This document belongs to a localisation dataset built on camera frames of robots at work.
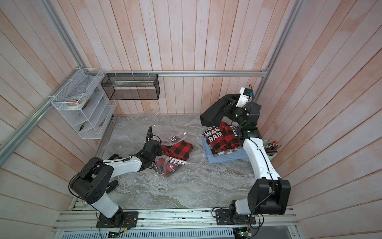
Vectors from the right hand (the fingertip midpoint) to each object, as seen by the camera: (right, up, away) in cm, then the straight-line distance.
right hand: (223, 96), depth 74 cm
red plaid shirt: (-23, -30, +22) cm, 44 cm away
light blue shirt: (+15, -33, +21) cm, 42 cm away
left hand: (-38, -28, +21) cm, 52 cm away
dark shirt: (-5, -10, +2) cm, 11 cm away
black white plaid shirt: (+5, -32, +21) cm, 39 cm away
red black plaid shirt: (+6, -22, +23) cm, 32 cm away
